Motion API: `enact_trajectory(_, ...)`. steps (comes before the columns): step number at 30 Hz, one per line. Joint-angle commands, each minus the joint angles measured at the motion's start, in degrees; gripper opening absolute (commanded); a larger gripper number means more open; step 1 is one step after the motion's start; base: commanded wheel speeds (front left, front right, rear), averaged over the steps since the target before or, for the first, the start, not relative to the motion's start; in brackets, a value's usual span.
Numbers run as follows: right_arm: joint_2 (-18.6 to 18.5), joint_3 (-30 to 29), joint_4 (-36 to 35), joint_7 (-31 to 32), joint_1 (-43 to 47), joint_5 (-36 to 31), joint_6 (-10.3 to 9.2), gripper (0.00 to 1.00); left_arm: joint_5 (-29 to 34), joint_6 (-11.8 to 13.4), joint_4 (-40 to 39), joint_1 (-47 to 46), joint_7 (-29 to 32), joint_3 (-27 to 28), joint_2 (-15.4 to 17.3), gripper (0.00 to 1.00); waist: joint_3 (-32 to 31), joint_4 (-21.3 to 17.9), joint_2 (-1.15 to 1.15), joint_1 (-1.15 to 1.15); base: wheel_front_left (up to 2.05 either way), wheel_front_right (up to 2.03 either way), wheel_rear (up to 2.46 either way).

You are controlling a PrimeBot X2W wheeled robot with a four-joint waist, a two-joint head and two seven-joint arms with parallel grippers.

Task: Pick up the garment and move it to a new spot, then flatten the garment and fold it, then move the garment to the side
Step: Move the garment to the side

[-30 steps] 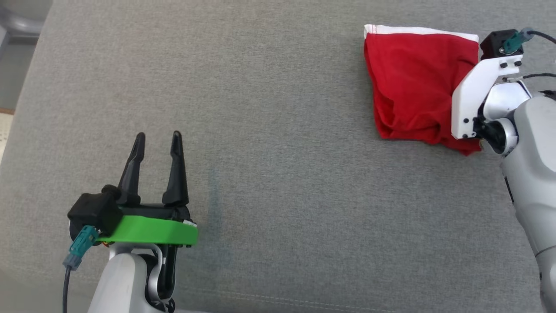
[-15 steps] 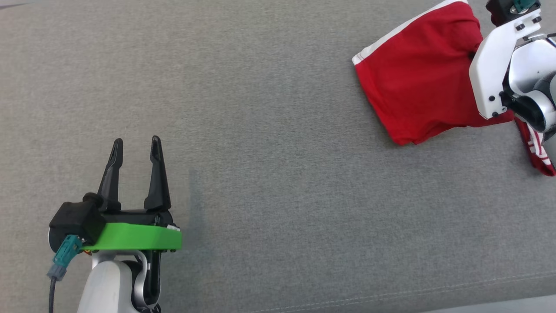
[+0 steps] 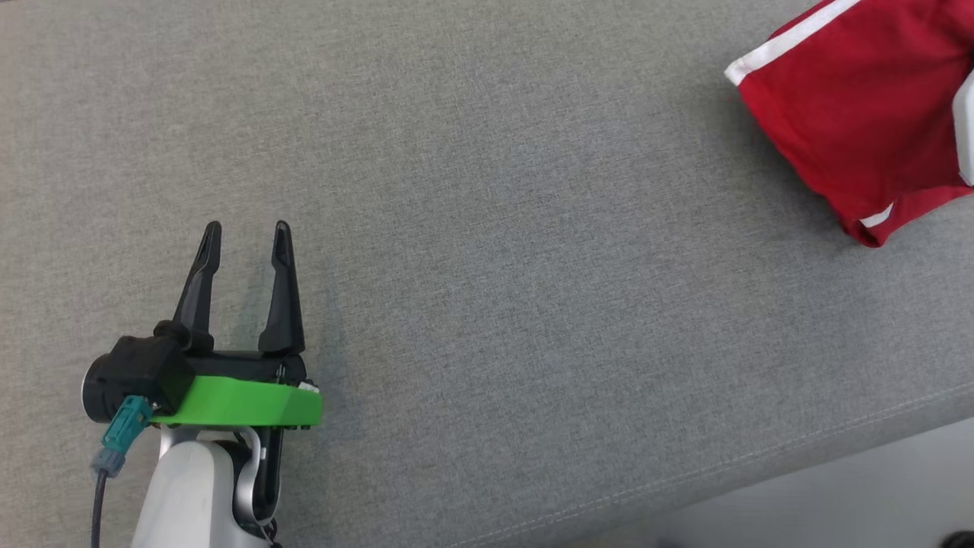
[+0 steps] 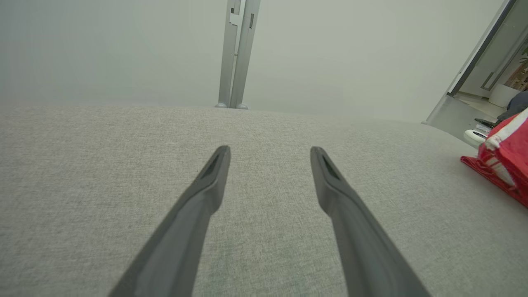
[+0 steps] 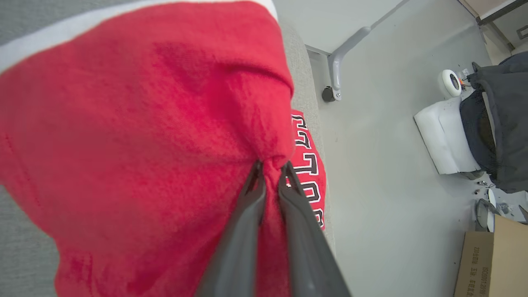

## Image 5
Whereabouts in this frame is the grey partition leg with caster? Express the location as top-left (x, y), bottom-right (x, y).
top-left (322, 0), bottom-right (412, 103)

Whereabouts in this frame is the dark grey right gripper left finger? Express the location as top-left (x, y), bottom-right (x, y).
top-left (194, 160), bottom-right (267, 297)

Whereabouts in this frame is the black fabric bag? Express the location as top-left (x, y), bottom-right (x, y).
top-left (459, 52), bottom-right (528, 194)

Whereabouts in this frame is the white foam block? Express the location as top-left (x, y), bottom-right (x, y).
top-left (414, 96), bottom-right (483, 175)

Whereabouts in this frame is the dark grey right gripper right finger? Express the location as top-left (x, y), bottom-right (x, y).
top-left (278, 161), bottom-right (353, 297)

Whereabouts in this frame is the brown cardboard box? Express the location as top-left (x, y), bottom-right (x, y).
top-left (454, 214), bottom-right (528, 297)

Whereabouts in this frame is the round grey white disc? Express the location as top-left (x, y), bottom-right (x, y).
top-left (474, 198), bottom-right (502, 232)

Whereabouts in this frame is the white round device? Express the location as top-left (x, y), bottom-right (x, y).
top-left (438, 69), bottom-right (463, 99)

